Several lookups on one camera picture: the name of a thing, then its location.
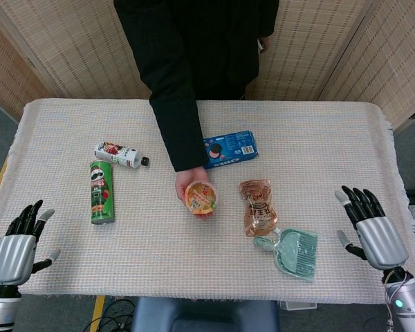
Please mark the person's bare hand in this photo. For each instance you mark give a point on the person's bare hand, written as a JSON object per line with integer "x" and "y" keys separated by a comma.
{"x": 184, "y": 183}

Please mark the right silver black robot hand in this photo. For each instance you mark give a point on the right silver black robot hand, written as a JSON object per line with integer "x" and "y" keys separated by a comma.
{"x": 380, "y": 242}

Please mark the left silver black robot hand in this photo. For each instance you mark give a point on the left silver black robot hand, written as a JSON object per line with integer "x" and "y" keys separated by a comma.
{"x": 12, "y": 252}

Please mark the orange fruit jelly cup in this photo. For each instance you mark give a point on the orange fruit jelly cup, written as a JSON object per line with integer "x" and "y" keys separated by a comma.
{"x": 200, "y": 199}

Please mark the person's black sleeved forearm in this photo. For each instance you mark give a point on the person's black sleeved forearm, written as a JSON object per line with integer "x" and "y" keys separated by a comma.
{"x": 178, "y": 114}

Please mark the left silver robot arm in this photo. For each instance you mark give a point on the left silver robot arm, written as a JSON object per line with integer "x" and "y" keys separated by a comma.
{"x": 0, "y": 309}

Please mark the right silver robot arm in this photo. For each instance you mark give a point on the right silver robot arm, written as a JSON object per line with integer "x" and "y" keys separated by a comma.
{"x": 406, "y": 301}

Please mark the white woven tablecloth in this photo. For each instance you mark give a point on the white woven tablecloth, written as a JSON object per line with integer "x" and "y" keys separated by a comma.
{"x": 207, "y": 193}

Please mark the blue Oreo cookie box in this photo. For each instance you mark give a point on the blue Oreo cookie box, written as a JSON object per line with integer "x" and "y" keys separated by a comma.
{"x": 232, "y": 148}

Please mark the white printed drink bottle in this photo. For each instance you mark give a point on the white printed drink bottle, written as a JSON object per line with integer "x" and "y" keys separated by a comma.
{"x": 119, "y": 155}

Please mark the orange transparent snack pouch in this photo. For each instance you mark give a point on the orange transparent snack pouch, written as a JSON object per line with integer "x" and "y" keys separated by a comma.
{"x": 258, "y": 207}

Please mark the green Pringles can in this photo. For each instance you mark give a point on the green Pringles can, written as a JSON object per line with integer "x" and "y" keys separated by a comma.
{"x": 101, "y": 192}

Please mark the light green plastic scoop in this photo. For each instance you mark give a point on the light green plastic scoop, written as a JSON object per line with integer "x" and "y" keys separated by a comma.
{"x": 290, "y": 252}

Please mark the blue chair seat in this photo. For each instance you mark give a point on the blue chair seat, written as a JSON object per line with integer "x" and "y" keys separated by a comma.
{"x": 204, "y": 315}

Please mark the person in black clothes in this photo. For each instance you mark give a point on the person in black clothes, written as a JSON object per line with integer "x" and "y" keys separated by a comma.
{"x": 197, "y": 41}

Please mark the person's hand at side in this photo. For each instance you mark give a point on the person's hand at side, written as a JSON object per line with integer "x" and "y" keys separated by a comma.
{"x": 265, "y": 44}

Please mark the woven folding screen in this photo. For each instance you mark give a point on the woven folding screen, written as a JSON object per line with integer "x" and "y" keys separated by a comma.
{"x": 332, "y": 45}

